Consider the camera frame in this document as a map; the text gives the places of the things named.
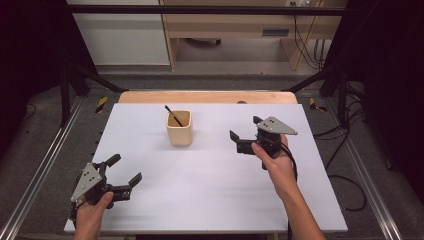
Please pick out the person's right hand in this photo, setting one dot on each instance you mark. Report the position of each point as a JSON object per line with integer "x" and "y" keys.
{"x": 278, "y": 170}

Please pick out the white table board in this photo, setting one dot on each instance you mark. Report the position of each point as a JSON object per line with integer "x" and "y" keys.
{"x": 206, "y": 200}

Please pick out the person's left hand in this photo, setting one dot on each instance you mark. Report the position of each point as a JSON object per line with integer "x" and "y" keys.
{"x": 89, "y": 215}

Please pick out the beige square cup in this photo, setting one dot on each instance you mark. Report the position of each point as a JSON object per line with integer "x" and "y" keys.
{"x": 180, "y": 133}

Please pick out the black curved object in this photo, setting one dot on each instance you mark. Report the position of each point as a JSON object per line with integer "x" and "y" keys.
{"x": 203, "y": 41}

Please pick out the black metal stand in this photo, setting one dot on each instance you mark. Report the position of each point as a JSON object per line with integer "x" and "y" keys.
{"x": 341, "y": 100}
{"x": 65, "y": 100}

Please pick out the light wooden desk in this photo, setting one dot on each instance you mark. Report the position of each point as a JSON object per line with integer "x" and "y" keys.
{"x": 230, "y": 23}

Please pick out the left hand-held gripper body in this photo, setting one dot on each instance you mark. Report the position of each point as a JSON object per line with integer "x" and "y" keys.
{"x": 87, "y": 181}

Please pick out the black curtain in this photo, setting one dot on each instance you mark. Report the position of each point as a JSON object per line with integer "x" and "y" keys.
{"x": 30, "y": 50}
{"x": 393, "y": 66}

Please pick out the yellow black tape strip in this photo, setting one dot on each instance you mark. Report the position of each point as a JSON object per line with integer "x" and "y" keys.
{"x": 315, "y": 105}
{"x": 101, "y": 104}

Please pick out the black pen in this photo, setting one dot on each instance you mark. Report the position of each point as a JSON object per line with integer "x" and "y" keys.
{"x": 172, "y": 115}

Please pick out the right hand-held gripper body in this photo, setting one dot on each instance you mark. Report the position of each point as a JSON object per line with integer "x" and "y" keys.
{"x": 275, "y": 128}

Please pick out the grey desk label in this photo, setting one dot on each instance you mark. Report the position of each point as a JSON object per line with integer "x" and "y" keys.
{"x": 275, "y": 32}

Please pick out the white cabinet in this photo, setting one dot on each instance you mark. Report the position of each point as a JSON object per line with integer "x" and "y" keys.
{"x": 123, "y": 40}

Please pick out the wooden table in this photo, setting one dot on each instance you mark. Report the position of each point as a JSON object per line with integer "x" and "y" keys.
{"x": 200, "y": 97}

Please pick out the black horizontal frame bar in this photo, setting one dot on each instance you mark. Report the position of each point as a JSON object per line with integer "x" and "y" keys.
{"x": 200, "y": 10}

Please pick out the metal floor rail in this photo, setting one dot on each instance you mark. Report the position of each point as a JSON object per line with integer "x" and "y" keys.
{"x": 40, "y": 166}
{"x": 366, "y": 173}

